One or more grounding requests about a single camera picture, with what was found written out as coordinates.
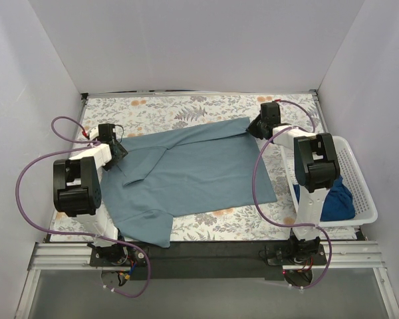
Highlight light blue t shirt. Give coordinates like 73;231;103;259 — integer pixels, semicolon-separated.
100;118;277;248

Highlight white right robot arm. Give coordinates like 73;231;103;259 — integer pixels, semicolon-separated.
247;100;340;265

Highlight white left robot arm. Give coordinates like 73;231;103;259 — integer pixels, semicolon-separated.
53;124;128;266

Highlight floral patterned table cloth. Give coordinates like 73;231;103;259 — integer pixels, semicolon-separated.
49;93;323;243

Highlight dark blue t shirt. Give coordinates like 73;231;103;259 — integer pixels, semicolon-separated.
292;175;356;222

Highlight white plastic laundry basket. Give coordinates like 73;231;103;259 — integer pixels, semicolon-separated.
280;136;378;227

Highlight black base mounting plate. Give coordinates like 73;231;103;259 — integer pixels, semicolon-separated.
88;241;328;280

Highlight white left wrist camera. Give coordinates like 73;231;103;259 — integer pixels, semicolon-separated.
82;126;99;141

